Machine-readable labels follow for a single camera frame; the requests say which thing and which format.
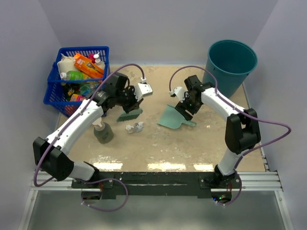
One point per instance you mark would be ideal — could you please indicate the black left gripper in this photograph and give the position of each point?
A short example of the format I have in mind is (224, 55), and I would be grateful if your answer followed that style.
(135, 104)

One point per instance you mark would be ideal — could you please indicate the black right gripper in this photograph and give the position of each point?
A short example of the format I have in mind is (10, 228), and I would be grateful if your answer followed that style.
(182, 107)

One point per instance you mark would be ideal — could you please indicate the green hand brush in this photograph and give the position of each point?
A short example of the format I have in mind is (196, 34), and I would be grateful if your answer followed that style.
(130, 115)

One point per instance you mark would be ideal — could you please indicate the green plastic dustpan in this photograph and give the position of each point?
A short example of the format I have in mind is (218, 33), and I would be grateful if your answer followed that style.
(172, 119)

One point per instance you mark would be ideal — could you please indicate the grey printed paper scrap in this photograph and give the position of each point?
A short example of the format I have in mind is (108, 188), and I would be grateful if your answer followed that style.
(138, 127)

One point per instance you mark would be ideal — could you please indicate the small white scrap front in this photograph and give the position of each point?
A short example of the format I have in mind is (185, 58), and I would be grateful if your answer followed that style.
(129, 129)

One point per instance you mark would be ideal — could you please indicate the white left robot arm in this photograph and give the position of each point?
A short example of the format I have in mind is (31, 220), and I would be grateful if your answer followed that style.
(51, 153)

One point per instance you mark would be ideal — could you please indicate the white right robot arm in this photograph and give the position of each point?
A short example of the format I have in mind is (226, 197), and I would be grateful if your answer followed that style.
(241, 132)

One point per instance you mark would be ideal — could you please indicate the clear soap pump bottle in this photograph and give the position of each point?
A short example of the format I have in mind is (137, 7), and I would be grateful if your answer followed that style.
(103, 131)

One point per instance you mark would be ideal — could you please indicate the white pump lotion bottle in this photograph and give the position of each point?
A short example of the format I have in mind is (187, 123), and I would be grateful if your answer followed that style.
(98, 61)

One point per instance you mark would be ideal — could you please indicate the blue plastic basket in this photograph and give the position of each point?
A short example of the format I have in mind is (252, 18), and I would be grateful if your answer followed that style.
(59, 92)

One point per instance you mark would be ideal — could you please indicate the orange carton box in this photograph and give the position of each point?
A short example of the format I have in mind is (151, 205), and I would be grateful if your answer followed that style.
(85, 65)

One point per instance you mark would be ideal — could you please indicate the green drink bottle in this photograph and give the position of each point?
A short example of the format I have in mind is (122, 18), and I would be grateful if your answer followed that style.
(71, 75)

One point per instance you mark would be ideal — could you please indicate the teal plastic trash bin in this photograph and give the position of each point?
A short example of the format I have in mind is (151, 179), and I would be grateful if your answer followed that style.
(230, 61)

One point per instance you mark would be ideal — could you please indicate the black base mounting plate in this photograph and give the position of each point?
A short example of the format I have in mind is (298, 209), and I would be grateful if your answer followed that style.
(199, 184)

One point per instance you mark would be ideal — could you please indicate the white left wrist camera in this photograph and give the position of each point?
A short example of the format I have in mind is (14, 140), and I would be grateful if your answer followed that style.
(142, 90)

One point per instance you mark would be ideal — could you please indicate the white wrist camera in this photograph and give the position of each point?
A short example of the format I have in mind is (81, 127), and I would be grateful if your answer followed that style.
(178, 92)
(142, 90)

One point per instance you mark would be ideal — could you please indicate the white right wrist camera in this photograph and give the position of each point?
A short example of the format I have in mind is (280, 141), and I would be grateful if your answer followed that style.
(178, 92)

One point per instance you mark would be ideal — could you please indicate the aluminium rail frame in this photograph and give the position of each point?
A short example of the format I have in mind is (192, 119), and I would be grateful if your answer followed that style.
(258, 205)

